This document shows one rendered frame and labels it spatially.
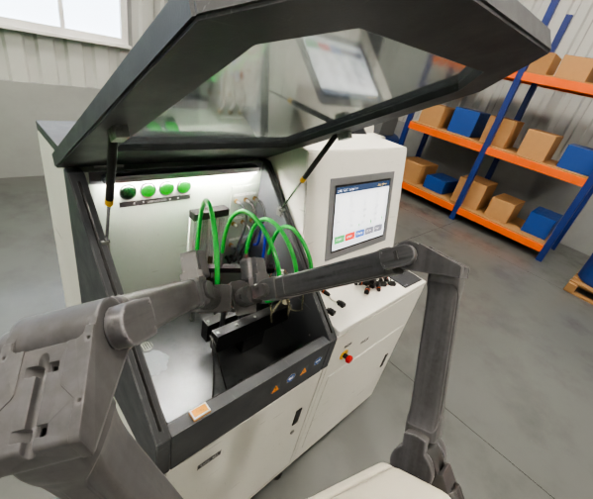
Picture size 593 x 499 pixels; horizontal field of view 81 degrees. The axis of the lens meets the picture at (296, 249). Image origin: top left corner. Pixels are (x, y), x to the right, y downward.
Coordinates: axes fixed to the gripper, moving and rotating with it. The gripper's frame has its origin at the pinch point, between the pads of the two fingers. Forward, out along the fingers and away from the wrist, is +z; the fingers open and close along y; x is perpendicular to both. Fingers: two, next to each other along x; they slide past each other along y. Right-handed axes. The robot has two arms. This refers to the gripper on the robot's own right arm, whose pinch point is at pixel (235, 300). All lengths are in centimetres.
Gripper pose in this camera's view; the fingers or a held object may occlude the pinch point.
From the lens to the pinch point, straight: 113.6
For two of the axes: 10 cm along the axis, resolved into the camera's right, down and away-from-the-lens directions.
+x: -8.7, 0.9, -4.8
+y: -1.9, -9.7, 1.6
